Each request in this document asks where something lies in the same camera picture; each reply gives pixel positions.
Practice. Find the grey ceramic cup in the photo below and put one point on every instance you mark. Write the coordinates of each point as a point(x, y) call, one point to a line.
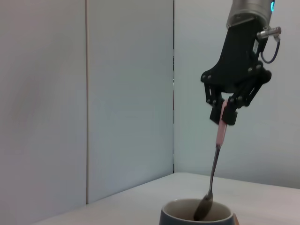
point(178, 215)

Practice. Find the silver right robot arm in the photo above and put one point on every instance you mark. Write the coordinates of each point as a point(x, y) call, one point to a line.
point(250, 9)

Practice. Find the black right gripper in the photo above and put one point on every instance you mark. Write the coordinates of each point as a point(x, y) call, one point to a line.
point(236, 61)

